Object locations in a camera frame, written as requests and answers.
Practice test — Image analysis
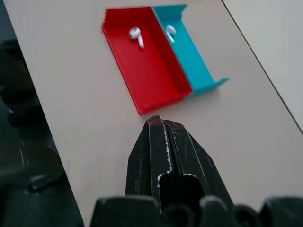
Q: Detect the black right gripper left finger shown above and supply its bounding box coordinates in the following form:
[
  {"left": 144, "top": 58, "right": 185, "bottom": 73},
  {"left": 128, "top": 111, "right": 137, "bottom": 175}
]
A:
[{"left": 125, "top": 115, "right": 171, "bottom": 200}]

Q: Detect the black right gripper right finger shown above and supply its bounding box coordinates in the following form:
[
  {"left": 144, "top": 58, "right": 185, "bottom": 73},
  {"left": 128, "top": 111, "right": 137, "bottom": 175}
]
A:
[{"left": 163, "top": 120, "right": 235, "bottom": 204}]

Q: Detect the red brick-pattern tray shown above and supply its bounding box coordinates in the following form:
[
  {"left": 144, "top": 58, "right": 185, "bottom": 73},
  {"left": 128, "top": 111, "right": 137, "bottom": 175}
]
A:
[{"left": 101, "top": 6, "right": 194, "bottom": 116}]

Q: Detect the teal brick-pattern tray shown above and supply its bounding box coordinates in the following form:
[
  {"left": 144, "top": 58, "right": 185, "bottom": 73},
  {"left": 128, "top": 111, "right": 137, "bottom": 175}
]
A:
[{"left": 151, "top": 4, "right": 230, "bottom": 100}]

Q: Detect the white earbud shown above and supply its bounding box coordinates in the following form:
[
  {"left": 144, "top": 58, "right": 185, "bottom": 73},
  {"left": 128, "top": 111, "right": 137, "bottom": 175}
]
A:
[
  {"left": 165, "top": 24, "right": 176, "bottom": 44},
  {"left": 128, "top": 26, "right": 145, "bottom": 50}
]

